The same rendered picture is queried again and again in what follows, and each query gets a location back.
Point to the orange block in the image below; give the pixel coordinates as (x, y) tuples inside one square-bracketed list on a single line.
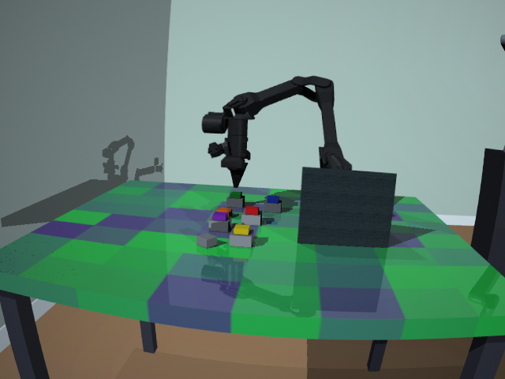
[(229, 210)]

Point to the blue button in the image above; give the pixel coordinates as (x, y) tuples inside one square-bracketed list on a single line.
[(272, 204)]

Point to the yellow button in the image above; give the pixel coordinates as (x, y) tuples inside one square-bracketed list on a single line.
[(241, 235)]

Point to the purple button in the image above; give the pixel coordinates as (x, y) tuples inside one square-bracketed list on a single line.
[(220, 221)]

